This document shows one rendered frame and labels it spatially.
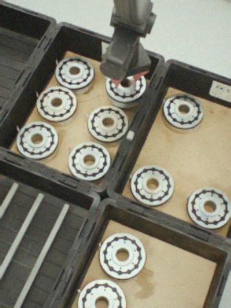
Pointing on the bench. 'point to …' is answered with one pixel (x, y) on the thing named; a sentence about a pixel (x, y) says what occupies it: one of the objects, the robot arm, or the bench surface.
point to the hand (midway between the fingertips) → (125, 80)
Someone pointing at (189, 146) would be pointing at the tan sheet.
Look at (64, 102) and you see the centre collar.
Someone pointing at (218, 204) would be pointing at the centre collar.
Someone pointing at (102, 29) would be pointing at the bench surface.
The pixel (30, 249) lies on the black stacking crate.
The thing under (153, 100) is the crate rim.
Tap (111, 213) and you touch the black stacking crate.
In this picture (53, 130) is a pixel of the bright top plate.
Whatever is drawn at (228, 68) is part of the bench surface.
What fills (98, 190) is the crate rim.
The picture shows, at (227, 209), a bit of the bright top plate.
